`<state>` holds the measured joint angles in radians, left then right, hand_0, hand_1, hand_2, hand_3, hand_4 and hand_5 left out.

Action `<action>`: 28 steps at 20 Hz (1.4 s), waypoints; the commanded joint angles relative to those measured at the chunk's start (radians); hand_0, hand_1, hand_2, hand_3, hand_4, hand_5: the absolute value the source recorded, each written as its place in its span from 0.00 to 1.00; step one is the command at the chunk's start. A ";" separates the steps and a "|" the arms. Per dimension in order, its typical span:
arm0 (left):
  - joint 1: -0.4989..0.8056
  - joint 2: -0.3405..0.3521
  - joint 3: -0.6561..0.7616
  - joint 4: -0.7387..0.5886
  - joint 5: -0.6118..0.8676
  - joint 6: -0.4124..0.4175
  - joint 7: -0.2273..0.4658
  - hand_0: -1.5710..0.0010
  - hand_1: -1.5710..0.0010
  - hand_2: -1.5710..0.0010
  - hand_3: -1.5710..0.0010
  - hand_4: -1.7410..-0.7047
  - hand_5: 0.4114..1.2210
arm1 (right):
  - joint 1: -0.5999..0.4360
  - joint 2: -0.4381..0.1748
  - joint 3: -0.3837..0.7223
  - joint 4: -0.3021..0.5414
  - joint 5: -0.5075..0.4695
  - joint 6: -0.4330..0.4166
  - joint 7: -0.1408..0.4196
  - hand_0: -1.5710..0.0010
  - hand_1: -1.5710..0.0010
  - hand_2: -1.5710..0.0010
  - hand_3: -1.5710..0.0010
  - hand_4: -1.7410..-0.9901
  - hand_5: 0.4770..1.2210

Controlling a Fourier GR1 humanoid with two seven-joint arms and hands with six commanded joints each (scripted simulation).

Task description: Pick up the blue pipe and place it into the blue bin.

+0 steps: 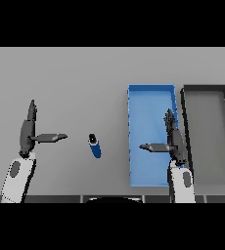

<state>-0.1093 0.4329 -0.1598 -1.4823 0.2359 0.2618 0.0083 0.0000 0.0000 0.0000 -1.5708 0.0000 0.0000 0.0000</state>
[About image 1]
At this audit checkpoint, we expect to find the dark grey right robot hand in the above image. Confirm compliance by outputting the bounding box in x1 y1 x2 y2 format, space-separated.
138 108 188 165

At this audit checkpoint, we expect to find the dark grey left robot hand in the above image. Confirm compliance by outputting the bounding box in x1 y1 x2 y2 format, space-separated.
19 99 68 159

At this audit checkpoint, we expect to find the blue bin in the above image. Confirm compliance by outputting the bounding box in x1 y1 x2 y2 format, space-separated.
127 84 186 188

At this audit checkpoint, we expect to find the dark grey bin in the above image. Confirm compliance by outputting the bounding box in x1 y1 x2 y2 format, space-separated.
180 84 225 188

